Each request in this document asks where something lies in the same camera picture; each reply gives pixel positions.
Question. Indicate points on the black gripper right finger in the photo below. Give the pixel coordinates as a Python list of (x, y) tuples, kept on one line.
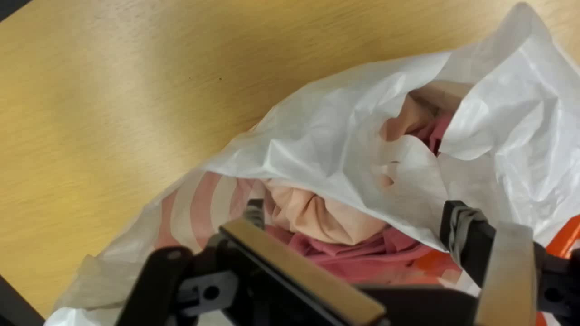
[(509, 272)]

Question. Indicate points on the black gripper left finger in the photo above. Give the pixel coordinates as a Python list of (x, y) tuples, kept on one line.
[(301, 272)]

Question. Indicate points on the pink t-shirt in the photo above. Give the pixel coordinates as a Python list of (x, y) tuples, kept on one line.
[(363, 256)]

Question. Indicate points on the white orange-printed plastic bag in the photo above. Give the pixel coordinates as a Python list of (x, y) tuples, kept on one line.
[(337, 138)]

